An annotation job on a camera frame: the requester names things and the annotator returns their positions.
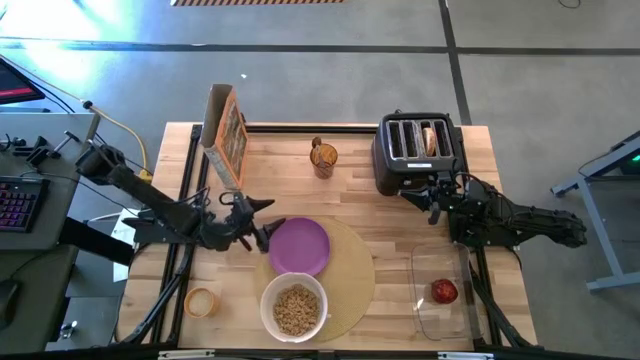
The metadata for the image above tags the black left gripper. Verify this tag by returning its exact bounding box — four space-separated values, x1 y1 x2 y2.
199 192 288 254

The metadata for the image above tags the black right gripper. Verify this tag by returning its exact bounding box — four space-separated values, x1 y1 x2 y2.
399 171 471 227

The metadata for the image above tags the bagel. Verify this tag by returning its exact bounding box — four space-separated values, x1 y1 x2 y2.
421 126 438 158

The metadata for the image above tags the red apple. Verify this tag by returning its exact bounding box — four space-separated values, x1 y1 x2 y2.
430 277 460 306

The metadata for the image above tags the brown spoon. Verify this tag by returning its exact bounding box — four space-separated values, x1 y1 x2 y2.
310 135 327 167

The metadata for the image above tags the black four-slot toaster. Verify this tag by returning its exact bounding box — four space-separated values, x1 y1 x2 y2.
370 111 464 198

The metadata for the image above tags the purple plate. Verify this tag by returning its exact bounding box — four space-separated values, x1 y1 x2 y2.
267 216 332 278

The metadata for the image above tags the amber plastic cup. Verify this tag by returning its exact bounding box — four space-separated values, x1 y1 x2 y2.
308 142 340 181

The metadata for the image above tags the large white bowl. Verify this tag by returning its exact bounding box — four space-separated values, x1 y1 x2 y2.
259 271 330 345

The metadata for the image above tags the orange cereal box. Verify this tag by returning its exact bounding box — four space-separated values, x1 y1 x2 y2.
199 83 250 192

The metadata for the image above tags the brown cereal heap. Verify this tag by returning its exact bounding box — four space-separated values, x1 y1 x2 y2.
271 282 322 338

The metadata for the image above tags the small tan wooden cup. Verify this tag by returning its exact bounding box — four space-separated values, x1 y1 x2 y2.
182 286 221 320

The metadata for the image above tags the round woven tan placemat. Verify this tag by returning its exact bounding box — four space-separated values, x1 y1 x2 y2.
252 215 377 344

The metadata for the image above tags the clear plastic tray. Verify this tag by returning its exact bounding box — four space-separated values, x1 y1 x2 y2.
410 242 486 343

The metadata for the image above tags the white paper sheet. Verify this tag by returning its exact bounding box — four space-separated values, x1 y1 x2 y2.
111 213 137 284

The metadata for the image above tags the grey metal stand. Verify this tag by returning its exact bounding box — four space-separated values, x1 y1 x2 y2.
549 129 640 294

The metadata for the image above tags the grey desk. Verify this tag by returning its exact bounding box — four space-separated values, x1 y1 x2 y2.
0 110 102 252

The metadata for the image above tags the backlit black keyboard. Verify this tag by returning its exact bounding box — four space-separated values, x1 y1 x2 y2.
0 175 51 234

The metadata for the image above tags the black computer mouse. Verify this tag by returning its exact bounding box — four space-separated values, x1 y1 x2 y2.
0 278 22 332

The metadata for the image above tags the black computer monitor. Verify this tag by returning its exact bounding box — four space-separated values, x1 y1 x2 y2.
0 56 47 107

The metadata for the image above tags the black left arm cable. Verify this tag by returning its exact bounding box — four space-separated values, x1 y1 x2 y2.
173 186 212 207

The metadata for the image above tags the black aluminium table frame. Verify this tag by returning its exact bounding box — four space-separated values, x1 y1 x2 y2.
114 122 539 360

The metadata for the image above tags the yellow cable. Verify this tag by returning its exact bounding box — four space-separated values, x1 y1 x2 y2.
88 103 154 182

